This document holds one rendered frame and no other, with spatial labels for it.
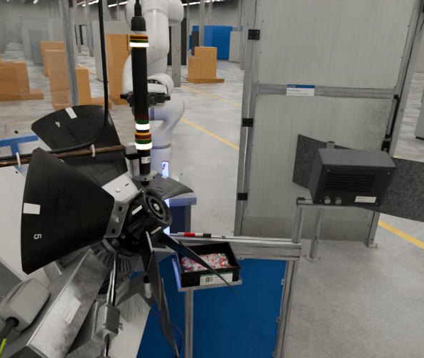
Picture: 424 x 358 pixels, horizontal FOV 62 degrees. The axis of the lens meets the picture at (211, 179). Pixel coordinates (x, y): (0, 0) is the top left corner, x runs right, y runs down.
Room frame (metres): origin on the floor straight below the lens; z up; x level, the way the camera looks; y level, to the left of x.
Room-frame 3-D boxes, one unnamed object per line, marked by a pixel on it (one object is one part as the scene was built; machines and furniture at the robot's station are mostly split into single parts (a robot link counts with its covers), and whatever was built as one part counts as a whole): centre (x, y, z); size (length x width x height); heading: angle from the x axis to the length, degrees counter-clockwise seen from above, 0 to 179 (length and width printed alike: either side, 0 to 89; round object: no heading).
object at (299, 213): (1.26, -0.35, 0.96); 0.03 x 0.03 x 0.20; 88
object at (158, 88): (1.02, 0.19, 1.48); 0.11 x 0.10 x 0.07; 178
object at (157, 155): (1.60, 0.26, 1.06); 0.19 x 0.19 x 0.18
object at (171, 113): (1.60, 0.22, 1.27); 0.19 x 0.12 x 0.24; 100
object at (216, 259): (1.11, 0.01, 0.83); 0.19 x 0.14 x 0.04; 103
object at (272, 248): (1.27, 0.08, 0.82); 0.90 x 0.04 x 0.08; 88
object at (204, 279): (1.11, 0.01, 0.85); 0.22 x 0.17 x 0.07; 103
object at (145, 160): (0.92, 0.19, 1.47); 0.04 x 0.04 x 0.46
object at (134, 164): (0.91, 0.19, 1.32); 0.09 x 0.07 x 0.10; 123
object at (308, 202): (1.26, -0.46, 1.04); 0.24 x 0.03 x 0.03; 88
